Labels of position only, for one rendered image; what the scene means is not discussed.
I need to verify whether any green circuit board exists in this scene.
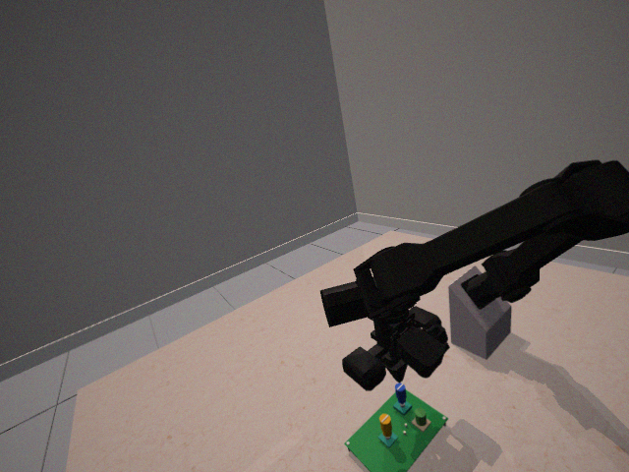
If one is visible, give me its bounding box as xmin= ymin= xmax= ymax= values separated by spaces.
xmin=344 ymin=383 xmax=448 ymax=472

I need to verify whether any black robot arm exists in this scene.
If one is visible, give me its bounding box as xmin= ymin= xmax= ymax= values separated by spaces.
xmin=320 ymin=159 xmax=629 ymax=379

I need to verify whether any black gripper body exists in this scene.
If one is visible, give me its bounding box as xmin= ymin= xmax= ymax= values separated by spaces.
xmin=342 ymin=306 xmax=442 ymax=391

